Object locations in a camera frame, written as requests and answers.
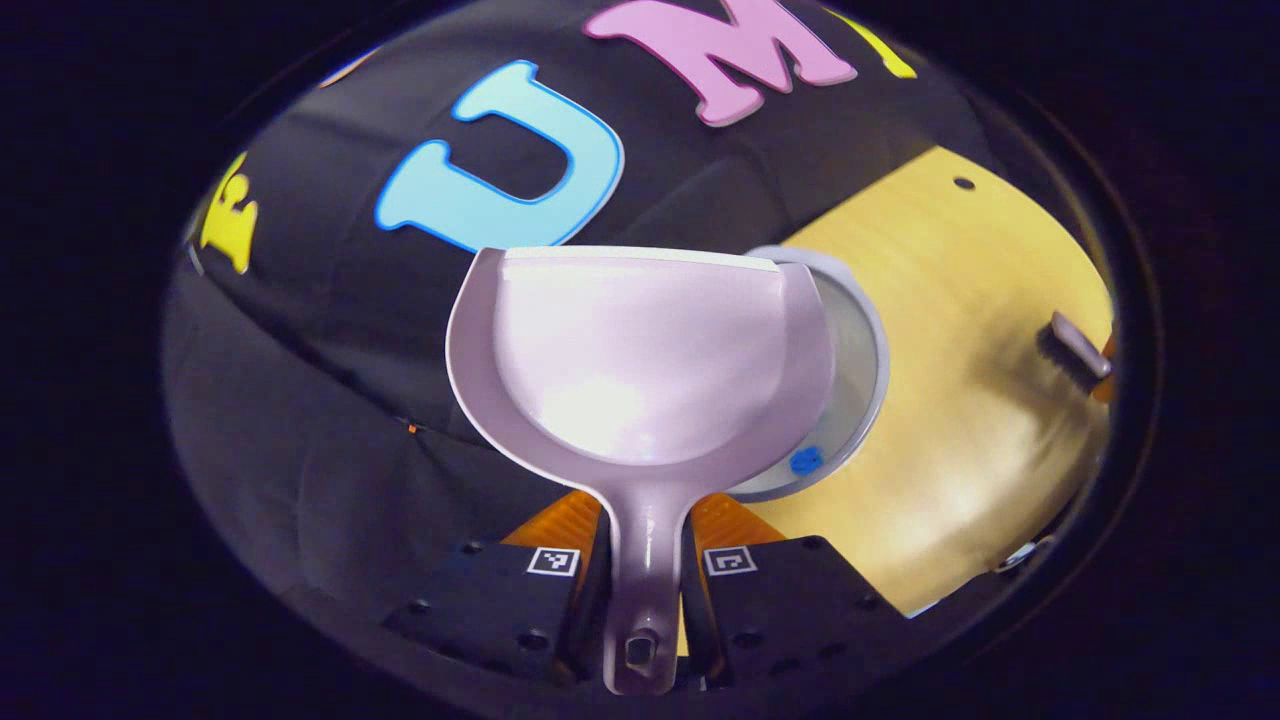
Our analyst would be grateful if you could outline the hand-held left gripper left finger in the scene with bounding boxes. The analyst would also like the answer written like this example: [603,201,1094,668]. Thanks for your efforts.
[384,490,612,687]

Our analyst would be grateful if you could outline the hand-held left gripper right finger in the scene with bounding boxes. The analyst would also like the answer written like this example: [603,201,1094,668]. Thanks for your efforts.
[680,491,907,692]

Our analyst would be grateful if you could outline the small pink broom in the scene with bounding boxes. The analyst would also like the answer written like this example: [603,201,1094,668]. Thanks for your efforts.
[1035,310,1114,397]

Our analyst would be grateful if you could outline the white garbage bin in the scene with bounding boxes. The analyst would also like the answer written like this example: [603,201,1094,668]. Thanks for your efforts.
[722,245,891,504]

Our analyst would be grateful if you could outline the pink dustpan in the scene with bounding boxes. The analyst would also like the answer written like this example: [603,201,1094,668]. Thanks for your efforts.
[445,245,837,697]

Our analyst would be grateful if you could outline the black backdrop cloth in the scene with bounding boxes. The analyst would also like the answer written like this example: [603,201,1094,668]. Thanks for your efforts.
[163,0,1001,646]

